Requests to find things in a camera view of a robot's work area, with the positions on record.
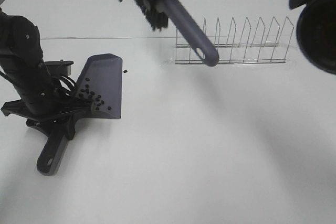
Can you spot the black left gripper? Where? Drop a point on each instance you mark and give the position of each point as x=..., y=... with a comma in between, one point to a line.
x=64, y=116

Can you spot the pile of coffee beans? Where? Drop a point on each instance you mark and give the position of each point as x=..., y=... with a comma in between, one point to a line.
x=88, y=92

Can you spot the grey hand brush black bristles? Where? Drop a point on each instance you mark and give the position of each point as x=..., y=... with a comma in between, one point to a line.
x=159, y=12

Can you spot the grey plastic dustpan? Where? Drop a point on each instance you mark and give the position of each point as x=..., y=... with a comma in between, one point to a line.
x=106, y=71

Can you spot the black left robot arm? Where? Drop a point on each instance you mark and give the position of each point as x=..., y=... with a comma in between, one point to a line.
x=48, y=96

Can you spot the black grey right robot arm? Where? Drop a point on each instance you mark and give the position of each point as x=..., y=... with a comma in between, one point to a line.
x=315, y=30

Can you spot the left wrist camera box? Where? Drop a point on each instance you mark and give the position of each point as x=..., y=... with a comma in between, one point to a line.
x=59, y=68

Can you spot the metal wire dish rack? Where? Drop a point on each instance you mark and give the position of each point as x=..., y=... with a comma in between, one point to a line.
x=257, y=42

